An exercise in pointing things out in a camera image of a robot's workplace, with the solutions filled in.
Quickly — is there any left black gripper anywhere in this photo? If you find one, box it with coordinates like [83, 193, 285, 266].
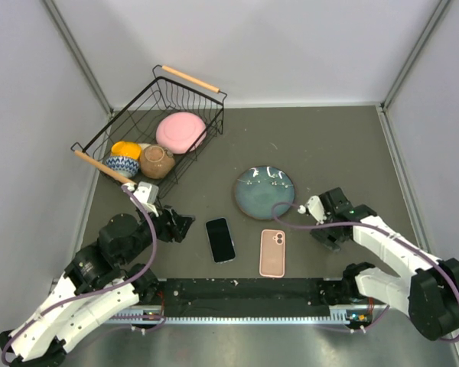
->
[120, 202, 195, 265]

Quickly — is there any blue phone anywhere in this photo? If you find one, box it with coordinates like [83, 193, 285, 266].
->
[205, 217, 236, 265]

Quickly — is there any clear phone case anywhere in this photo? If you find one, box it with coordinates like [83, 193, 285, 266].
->
[205, 217, 236, 265]

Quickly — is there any pink phone case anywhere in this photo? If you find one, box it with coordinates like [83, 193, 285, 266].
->
[259, 229, 285, 278]

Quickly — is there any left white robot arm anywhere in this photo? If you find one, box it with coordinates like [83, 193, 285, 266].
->
[0, 206, 194, 366]

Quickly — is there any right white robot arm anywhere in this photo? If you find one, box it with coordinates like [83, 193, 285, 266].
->
[299, 187, 459, 341]

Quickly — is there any brown ceramic bowl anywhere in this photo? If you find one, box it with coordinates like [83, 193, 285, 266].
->
[140, 145, 175, 180]

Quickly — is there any blue patterned bowl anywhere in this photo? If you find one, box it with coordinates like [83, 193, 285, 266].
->
[105, 156, 140, 178]

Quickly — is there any blue ceramic plate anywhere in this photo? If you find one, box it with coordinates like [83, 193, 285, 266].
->
[233, 166, 295, 220]

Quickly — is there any pink plate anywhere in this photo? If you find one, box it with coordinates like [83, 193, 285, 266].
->
[155, 112, 207, 154]

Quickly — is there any yellow bowl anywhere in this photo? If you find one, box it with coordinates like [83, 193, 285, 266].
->
[110, 141, 142, 160]

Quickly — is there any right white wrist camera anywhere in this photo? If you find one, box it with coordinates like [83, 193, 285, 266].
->
[298, 196, 327, 224]

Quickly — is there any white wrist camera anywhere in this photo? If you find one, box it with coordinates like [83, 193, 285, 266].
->
[298, 196, 327, 224]
[133, 181, 159, 213]

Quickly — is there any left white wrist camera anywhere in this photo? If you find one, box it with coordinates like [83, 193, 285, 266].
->
[133, 181, 159, 213]

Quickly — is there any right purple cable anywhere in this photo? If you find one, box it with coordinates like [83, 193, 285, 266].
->
[271, 201, 459, 342]

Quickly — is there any purple cable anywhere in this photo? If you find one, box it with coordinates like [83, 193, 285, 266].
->
[0, 183, 158, 363]
[271, 201, 459, 342]

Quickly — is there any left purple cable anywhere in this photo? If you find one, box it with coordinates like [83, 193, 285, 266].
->
[0, 183, 158, 363]

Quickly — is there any black wire basket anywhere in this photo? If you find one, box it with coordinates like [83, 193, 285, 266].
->
[70, 65, 227, 199]

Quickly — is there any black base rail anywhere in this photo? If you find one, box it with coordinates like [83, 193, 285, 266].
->
[160, 278, 350, 317]

